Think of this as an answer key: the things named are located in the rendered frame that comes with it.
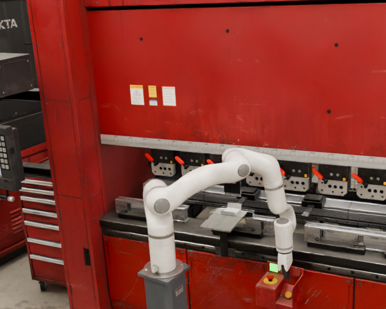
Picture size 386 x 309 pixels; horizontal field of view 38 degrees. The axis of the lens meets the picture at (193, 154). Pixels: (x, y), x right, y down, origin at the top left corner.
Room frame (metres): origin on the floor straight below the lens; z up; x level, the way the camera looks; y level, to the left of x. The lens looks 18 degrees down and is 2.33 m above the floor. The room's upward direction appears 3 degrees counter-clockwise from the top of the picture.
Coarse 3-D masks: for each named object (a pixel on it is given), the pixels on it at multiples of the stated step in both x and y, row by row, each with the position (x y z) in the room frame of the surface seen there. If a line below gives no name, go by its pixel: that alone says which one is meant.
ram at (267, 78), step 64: (128, 64) 3.26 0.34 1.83; (192, 64) 3.08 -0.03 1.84; (256, 64) 2.92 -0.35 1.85; (320, 64) 2.77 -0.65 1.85; (384, 64) 2.64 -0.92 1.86; (128, 128) 3.28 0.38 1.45; (192, 128) 3.09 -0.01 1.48; (256, 128) 2.92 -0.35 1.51; (320, 128) 2.77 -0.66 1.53; (384, 128) 2.64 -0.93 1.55
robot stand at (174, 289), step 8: (184, 264) 2.41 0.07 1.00; (184, 272) 2.36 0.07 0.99; (152, 280) 2.31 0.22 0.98; (160, 280) 2.28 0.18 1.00; (168, 280) 2.27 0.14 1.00; (176, 280) 2.32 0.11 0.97; (184, 280) 2.37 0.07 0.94; (152, 288) 2.32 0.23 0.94; (160, 288) 2.29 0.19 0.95; (168, 288) 2.29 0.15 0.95; (176, 288) 2.32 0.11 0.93; (184, 288) 2.37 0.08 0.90; (152, 296) 2.32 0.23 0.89; (160, 296) 2.29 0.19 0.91; (168, 296) 2.29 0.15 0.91; (176, 296) 2.31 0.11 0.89; (184, 296) 2.36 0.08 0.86; (152, 304) 2.32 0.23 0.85; (160, 304) 2.30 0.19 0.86; (168, 304) 2.28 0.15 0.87; (176, 304) 2.31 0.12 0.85; (184, 304) 2.36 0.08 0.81
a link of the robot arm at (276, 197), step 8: (272, 192) 2.45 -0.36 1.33; (280, 192) 2.45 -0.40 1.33; (272, 200) 2.45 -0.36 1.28; (280, 200) 2.45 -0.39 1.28; (272, 208) 2.46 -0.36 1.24; (280, 208) 2.45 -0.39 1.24; (288, 208) 2.50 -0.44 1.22; (280, 216) 2.58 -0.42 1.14; (288, 216) 2.55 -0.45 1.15; (296, 224) 2.56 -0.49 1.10
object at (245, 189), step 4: (244, 188) 3.25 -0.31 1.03; (248, 188) 3.25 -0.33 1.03; (252, 188) 3.24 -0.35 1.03; (256, 188) 3.24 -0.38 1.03; (244, 192) 3.20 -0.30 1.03; (248, 192) 3.19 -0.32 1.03; (252, 192) 3.18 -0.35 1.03; (256, 192) 3.21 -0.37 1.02; (244, 196) 3.19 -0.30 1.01; (248, 196) 3.18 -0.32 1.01; (252, 196) 3.17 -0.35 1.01; (256, 196) 3.19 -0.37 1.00; (240, 200) 3.13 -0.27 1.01; (244, 200) 3.13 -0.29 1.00
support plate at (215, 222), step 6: (216, 210) 3.02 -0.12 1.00; (222, 210) 3.02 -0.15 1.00; (210, 216) 2.94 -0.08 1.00; (216, 216) 2.94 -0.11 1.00; (222, 216) 2.93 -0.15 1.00; (228, 216) 2.93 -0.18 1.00; (234, 216) 2.92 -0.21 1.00; (240, 216) 2.92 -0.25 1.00; (204, 222) 2.87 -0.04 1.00; (210, 222) 2.87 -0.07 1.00; (216, 222) 2.86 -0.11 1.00; (222, 222) 2.86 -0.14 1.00; (228, 222) 2.85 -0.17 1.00; (234, 222) 2.85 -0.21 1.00; (204, 228) 2.81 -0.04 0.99; (210, 228) 2.79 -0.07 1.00; (216, 228) 2.78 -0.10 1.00; (222, 228) 2.78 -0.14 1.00; (228, 228) 2.78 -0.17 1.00
